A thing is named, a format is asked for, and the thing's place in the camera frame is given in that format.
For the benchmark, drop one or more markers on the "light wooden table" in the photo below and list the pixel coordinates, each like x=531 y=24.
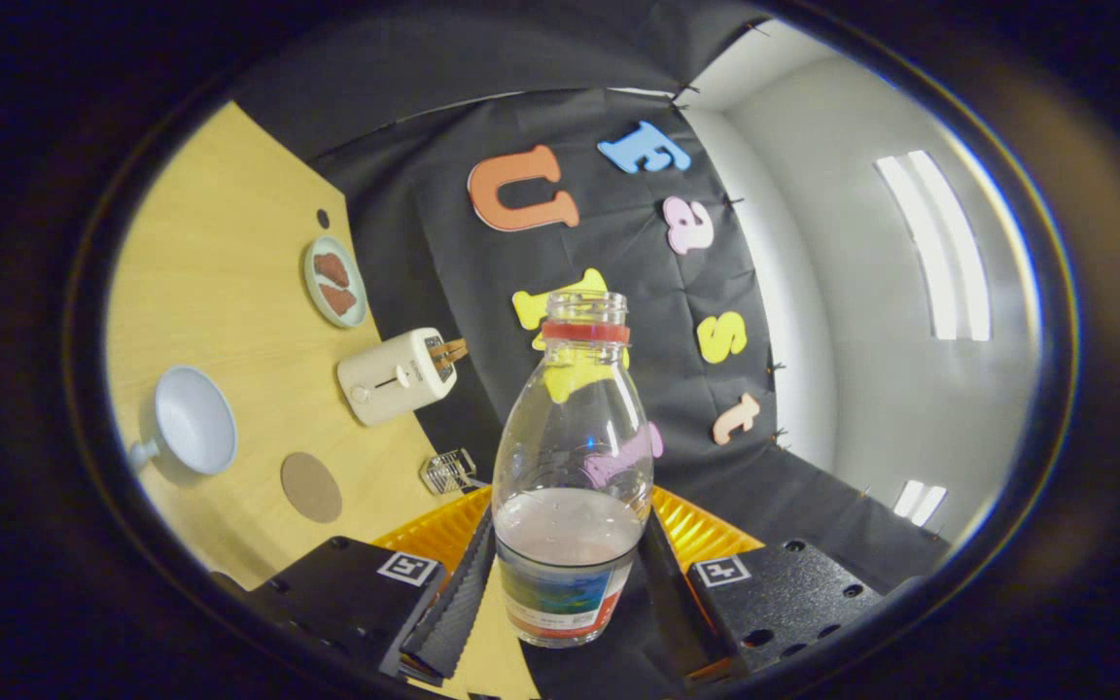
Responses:
x=220 y=292

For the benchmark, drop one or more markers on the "pale blue cup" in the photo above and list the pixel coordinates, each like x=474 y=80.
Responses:
x=195 y=423

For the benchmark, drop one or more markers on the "brown meat piece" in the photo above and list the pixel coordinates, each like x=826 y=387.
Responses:
x=338 y=299
x=332 y=269

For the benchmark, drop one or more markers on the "white toaster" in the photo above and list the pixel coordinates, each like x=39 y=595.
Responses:
x=390 y=379

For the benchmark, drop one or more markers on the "small ceiling light panel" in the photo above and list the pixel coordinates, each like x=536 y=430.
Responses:
x=920 y=503

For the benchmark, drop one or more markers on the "brown toast slice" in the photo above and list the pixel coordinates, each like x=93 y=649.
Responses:
x=453 y=352

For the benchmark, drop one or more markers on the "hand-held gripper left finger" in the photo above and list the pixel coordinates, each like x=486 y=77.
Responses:
x=458 y=603

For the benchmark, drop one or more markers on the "pale green plate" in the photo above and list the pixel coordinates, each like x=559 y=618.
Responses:
x=315 y=292

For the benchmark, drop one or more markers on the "clear plastic juice bottle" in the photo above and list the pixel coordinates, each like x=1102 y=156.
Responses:
x=570 y=544

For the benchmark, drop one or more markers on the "round brown coaster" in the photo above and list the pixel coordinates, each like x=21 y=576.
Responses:
x=311 y=486

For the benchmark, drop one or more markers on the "long ceiling light panel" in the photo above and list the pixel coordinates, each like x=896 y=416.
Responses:
x=934 y=243

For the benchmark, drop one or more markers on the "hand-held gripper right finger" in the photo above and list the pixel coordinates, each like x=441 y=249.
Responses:
x=784 y=603

